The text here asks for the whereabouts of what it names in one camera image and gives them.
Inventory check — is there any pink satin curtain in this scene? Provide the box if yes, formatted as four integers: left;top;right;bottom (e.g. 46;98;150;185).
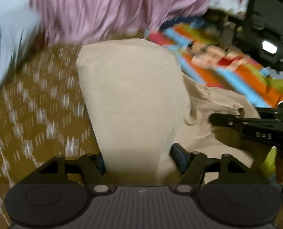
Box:
29;0;210;44

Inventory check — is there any beige large garment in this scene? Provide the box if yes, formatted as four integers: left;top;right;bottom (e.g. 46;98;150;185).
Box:
77;39;270;185

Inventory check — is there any brown patterned colourful bedspread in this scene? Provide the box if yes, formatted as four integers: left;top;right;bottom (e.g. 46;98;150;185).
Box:
0;21;283;229

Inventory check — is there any black office chair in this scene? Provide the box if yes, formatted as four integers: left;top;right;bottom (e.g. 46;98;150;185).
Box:
209;0;283;72

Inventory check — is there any light blue pillow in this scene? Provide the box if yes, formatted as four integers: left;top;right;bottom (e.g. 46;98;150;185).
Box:
0;8;41;87

